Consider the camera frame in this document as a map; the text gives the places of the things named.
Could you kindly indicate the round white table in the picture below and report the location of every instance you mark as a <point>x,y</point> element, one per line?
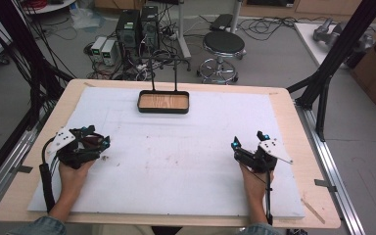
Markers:
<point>47,6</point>

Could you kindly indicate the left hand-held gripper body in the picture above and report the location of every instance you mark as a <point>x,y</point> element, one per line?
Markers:
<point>70,153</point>

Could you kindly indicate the person's left denim sleeve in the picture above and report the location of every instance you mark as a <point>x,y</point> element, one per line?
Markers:
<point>40,226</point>

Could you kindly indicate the light wooden table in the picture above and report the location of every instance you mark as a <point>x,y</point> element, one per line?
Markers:
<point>310,140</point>

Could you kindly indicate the white foam mat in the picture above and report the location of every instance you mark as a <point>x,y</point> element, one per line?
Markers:
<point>176,156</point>

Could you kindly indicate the black computer tower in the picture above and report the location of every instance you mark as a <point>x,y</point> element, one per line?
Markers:
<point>128,27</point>
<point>149,26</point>

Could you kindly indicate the black stand with wooden tray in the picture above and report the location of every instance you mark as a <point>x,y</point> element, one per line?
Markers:
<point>163,102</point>

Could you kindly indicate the person's denim sleeve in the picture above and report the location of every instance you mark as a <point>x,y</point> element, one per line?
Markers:
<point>261,229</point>
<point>40,226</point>

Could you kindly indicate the person's right denim sleeve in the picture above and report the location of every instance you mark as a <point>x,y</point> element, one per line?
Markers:
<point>261,229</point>

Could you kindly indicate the black round stool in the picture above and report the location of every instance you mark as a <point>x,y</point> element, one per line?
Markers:
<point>223,44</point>

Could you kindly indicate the aluminium rail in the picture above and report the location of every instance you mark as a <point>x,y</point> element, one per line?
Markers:
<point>333,169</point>
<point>6,169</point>

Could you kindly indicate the white power supply unit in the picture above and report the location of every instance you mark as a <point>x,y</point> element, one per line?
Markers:
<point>109,53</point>
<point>98,49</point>

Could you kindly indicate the flat black box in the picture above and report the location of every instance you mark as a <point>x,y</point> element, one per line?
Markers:
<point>221,22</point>

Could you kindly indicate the white table leg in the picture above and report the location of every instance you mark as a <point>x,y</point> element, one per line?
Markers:
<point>182,32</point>

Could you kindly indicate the small grey crumb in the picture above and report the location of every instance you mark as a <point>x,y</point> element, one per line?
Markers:
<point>104,158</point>

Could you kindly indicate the grey device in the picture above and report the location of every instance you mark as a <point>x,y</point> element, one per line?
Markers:
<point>326,31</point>

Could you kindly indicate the thin wooden stick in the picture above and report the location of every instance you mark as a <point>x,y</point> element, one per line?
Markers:
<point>313,211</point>

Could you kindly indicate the white side table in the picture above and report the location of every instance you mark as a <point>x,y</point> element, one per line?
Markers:
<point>310,42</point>

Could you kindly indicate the black metal frame post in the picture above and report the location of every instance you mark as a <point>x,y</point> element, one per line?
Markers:
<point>336,55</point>
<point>29,55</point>

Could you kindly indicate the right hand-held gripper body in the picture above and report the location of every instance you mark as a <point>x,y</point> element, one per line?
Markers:
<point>263,156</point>

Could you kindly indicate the person's right hand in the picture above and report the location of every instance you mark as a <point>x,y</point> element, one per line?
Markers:
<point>254,182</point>

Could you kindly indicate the person's left hand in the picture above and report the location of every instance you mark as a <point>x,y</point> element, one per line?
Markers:
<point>73,176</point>

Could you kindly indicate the grey tape strip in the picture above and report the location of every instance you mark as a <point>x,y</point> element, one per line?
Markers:
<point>324,184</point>
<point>22,169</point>

